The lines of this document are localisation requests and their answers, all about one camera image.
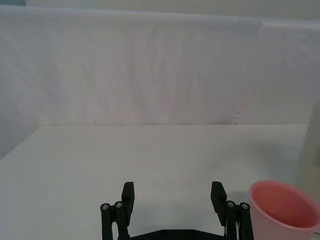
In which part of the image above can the white table cloth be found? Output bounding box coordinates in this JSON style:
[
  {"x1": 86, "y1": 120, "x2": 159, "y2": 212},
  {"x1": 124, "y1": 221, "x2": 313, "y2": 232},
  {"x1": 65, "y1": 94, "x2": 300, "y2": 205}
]
[{"x1": 0, "y1": 124, "x2": 320, "y2": 240}]

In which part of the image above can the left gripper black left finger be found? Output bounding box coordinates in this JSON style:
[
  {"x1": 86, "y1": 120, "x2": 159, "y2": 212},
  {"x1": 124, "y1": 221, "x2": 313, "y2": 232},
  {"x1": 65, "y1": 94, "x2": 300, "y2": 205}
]
[{"x1": 100, "y1": 181, "x2": 136, "y2": 240}]

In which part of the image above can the white curtain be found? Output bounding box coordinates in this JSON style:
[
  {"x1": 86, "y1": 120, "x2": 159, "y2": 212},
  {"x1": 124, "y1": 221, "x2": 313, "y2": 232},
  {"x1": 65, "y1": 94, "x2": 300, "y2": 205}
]
[{"x1": 0, "y1": 6, "x2": 320, "y2": 161}]

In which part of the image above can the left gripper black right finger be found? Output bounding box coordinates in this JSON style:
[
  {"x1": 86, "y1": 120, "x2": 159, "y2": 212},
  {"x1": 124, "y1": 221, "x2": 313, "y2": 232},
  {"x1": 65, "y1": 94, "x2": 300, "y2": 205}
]
[{"x1": 210, "y1": 181, "x2": 255, "y2": 240}]

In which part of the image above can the pink cup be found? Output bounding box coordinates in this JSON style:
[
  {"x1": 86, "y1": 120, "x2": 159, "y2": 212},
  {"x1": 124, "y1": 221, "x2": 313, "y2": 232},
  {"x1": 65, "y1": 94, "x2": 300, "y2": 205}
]
[{"x1": 248, "y1": 179, "x2": 320, "y2": 240}]

